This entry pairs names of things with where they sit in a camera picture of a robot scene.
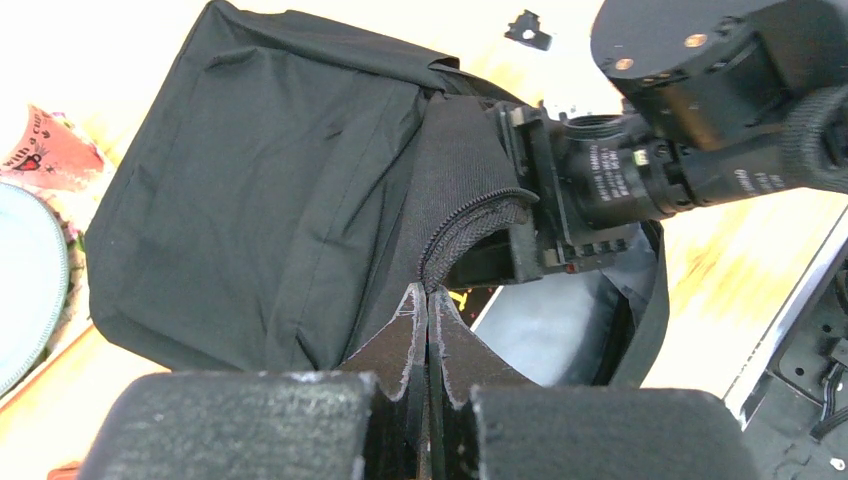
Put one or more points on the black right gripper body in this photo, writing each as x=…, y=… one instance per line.
x=598, y=179

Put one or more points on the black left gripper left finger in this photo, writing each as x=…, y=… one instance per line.
x=361, y=420

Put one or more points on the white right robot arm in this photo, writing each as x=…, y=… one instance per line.
x=722, y=101

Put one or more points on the black fabric student bag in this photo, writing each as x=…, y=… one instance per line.
x=293, y=176

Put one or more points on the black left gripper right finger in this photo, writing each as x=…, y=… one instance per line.
x=490, y=422

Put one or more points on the black yellow storey treehouse book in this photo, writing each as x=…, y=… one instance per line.
x=472, y=303

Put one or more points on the floral serving tray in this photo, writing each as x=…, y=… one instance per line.
x=74, y=212

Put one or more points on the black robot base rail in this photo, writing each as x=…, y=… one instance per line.
x=790, y=396

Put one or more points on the teal ceramic plate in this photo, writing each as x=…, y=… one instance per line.
x=34, y=281

